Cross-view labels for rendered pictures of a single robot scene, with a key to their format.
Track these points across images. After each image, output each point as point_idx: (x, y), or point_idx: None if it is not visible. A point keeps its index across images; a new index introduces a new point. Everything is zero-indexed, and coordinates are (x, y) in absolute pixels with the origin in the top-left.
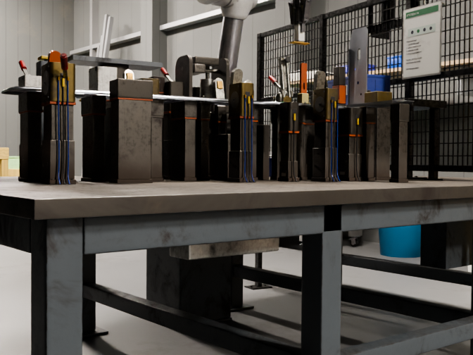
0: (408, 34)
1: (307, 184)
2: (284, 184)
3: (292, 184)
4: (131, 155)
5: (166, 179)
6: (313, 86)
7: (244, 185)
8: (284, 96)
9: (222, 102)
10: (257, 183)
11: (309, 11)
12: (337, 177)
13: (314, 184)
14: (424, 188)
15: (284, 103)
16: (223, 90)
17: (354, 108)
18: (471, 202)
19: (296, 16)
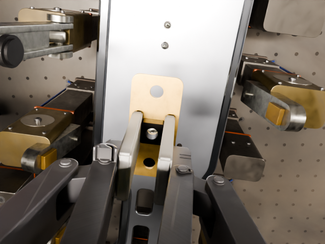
0: None
1: (311, 167)
2: (309, 202)
3: (314, 194)
4: None
5: (114, 213)
6: (263, 117)
7: (298, 241)
8: (71, 47)
9: (119, 229)
10: (263, 198)
11: (258, 233)
12: (267, 58)
13: (316, 160)
14: None
15: (243, 179)
16: (67, 221)
17: (322, 24)
18: None
19: (106, 230)
